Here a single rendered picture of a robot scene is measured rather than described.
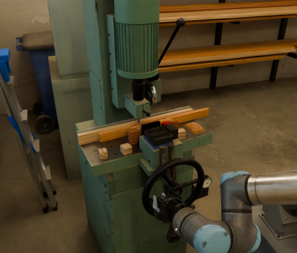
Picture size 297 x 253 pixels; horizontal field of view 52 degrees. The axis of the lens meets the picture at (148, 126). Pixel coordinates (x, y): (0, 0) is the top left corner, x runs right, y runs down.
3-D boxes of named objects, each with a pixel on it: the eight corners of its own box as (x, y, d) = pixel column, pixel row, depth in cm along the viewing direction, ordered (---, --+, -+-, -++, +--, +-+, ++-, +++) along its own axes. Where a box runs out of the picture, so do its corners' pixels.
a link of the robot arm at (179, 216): (206, 234, 94) (179, 246, 90) (197, 228, 99) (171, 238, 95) (202, 208, 92) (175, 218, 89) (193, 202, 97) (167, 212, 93)
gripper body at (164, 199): (173, 190, 107) (192, 202, 96) (176, 212, 109) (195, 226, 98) (154, 197, 104) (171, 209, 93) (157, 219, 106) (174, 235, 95)
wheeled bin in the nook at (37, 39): (34, 137, 314) (14, 43, 267) (32, 115, 358) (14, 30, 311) (95, 127, 334) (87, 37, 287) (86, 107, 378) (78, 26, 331)
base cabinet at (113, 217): (116, 295, 168) (108, 198, 134) (87, 223, 214) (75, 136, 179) (186, 263, 186) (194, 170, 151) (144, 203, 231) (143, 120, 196)
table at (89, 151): (99, 192, 118) (97, 180, 115) (78, 152, 141) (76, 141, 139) (224, 153, 141) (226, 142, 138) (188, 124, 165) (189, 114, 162)
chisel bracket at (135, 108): (136, 122, 137) (135, 105, 133) (124, 110, 148) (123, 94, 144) (151, 119, 140) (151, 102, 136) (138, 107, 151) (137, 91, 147)
